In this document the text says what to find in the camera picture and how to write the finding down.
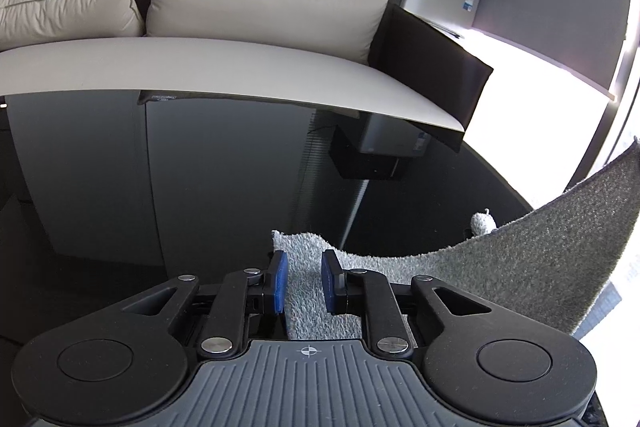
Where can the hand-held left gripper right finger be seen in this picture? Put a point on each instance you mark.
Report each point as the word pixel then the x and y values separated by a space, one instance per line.
pixel 330 282

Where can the small beige cushion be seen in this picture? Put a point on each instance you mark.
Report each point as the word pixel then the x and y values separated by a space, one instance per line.
pixel 65 12

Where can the large beige cushion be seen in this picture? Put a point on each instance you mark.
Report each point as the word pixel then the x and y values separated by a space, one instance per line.
pixel 260 7

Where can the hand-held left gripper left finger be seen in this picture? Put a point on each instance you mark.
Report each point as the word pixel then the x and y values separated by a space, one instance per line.
pixel 280 282

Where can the grey fluffy towel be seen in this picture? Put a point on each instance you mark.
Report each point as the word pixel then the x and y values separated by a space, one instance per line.
pixel 525 257

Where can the beige sofa with dark frame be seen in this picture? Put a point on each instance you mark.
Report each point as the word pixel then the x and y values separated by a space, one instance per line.
pixel 200 67

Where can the dark window frame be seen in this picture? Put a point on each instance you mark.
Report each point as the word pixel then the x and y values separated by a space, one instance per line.
pixel 607 117

